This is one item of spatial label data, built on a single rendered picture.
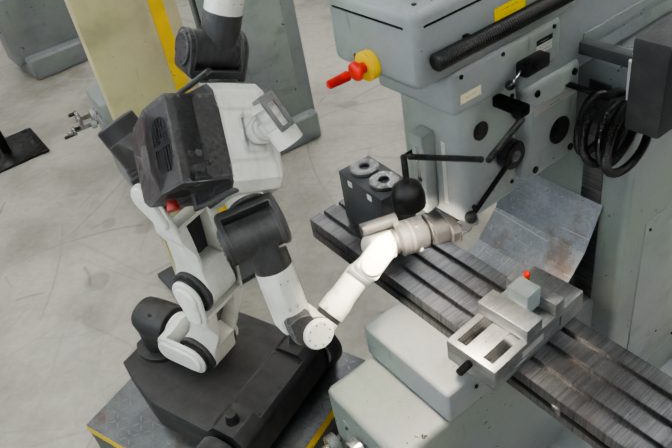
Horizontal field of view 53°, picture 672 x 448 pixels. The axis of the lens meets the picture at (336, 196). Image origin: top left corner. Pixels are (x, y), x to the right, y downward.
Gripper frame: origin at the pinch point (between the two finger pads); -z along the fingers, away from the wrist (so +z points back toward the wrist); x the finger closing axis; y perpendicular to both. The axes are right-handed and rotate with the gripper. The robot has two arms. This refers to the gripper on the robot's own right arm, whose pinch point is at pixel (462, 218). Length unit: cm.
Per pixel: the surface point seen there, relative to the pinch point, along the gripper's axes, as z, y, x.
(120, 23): 71, -18, 158
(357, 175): 14.7, 5.9, 40.2
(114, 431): 115, 85, 47
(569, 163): -36.5, 0.5, 7.5
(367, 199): 14.7, 10.4, 33.1
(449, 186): 6.9, -17.8, -8.2
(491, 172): -3.2, -18.8, -9.4
